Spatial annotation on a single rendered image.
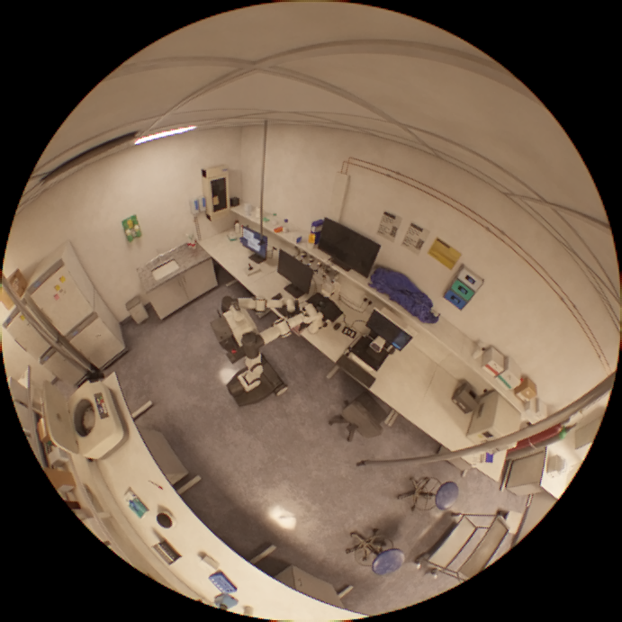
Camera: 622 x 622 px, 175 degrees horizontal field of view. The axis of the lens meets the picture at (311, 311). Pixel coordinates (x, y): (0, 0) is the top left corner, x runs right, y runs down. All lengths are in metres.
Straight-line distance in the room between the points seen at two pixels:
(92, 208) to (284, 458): 4.01
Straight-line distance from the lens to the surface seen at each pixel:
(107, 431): 1.99
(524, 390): 2.76
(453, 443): 2.55
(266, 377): 2.57
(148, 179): 3.38
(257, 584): 2.10
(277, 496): 2.63
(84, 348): 3.60
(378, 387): 2.15
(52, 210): 3.49
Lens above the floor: 2.58
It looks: 49 degrees down
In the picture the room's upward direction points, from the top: 12 degrees clockwise
